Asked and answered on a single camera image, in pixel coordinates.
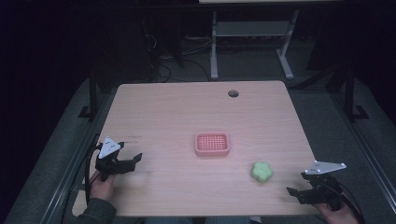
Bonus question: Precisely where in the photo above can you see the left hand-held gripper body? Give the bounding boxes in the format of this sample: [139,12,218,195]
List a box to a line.
[94,136,136,182]

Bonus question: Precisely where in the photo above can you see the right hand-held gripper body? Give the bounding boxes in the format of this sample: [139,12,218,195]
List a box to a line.
[297,160,347,212]

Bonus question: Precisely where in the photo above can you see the green flower-shaped soap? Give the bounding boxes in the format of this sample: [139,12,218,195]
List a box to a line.
[250,161,274,184]

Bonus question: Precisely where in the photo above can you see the pink soap dish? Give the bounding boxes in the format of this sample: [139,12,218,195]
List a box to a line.
[194,132,231,158]

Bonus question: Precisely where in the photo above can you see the person's left hand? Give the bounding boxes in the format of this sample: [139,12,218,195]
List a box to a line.
[89,172,117,202]

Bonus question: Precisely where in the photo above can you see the person's right hand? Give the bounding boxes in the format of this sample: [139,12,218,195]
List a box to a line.
[313,194,361,224]

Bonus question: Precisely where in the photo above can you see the black metal stand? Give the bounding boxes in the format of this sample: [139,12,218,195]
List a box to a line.
[78,69,102,123]
[342,66,371,123]

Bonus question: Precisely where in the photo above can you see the white metal stand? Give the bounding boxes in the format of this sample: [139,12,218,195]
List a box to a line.
[209,8,301,81]

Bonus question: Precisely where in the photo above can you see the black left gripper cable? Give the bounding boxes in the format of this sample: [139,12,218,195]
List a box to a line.
[83,133,103,204]

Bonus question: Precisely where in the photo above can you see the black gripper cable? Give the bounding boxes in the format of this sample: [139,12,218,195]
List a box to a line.
[83,133,103,204]
[323,179,366,224]

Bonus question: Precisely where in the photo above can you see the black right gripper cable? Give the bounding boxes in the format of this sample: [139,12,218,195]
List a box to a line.
[323,179,366,224]

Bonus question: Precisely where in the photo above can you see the metal floor rail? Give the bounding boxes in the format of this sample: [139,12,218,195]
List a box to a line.
[38,90,120,224]
[328,91,396,216]

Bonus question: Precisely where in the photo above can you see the cables on floor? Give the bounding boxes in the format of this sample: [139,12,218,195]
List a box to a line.
[144,32,214,83]

